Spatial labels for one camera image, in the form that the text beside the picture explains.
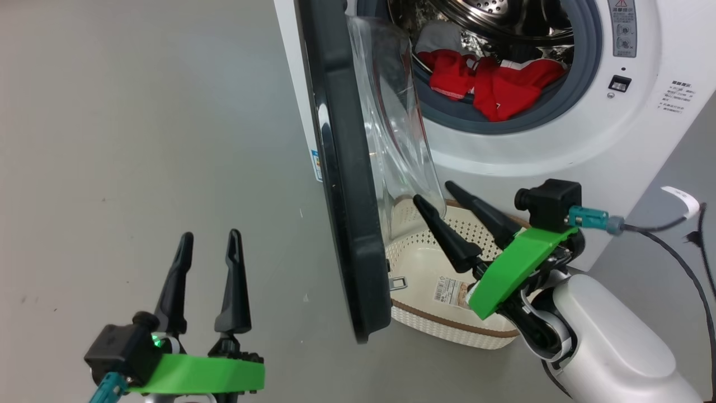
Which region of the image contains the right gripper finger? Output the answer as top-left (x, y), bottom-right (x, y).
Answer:
top-left (445, 180), bottom-right (524, 250)
top-left (412, 194), bottom-right (485, 275)

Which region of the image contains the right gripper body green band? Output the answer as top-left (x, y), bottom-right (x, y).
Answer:
top-left (468, 226), bottom-right (586, 321)

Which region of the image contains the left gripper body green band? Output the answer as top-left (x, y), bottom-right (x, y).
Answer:
top-left (129, 335), bottom-right (265, 396)

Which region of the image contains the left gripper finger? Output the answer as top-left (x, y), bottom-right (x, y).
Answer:
top-left (153, 232), bottom-right (194, 338)
top-left (214, 228), bottom-right (252, 339)

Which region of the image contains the dark washing machine door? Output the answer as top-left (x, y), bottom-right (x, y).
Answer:
top-left (295, 0), bottom-right (448, 344)

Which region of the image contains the red garment white trim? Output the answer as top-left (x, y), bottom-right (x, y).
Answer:
top-left (417, 49), bottom-right (567, 123)

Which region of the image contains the white grey garment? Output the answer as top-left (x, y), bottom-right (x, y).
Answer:
top-left (415, 21), bottom-right (465, 57)

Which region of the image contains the beige perforated laundry basket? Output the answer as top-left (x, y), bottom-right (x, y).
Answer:
top-left (385, 199), bottom-right (532, 350)

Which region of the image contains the barcode label in basket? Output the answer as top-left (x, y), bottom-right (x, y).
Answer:
top-left (434, 275), bottom-right (473, 307)

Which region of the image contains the white washing machine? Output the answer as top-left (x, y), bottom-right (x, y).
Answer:
top-left (273, 0), bottom-right (716, 272)

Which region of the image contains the grey rubber door gasket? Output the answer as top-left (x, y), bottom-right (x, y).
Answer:
top-left (356, 0), bottom-right (604, 135)

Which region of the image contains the steel washing drum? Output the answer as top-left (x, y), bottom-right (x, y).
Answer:
top-left (386, 0), bottom-right (577, 62)

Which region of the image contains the grey warning sticker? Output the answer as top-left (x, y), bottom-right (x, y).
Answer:
top-left (607, 0), bottom-right (638, 58)

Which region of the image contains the teal connector right camera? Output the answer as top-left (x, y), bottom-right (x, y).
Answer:
top-left (568, 205), bottom-right (625, 235)

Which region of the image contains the teal connector camera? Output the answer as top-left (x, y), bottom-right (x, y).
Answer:
top-left (568, 205), bottom-right (625, 235)
top-left (88, 372), bottom-right (128, 403)

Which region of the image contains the teal connector left camera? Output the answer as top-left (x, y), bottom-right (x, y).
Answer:
top-left (88, 372), bottom-right (128, 403)

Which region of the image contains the thick black cable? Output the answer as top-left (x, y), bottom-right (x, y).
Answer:
top-left (622, 223), bottom-right (716, 403)

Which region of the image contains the white cable tag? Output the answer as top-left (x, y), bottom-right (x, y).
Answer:
top-left (661, 186), bottom-right (700, 221)

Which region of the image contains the thin black cable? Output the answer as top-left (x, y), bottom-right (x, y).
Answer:
top-left (684, 203), bottom-right (716, 297)

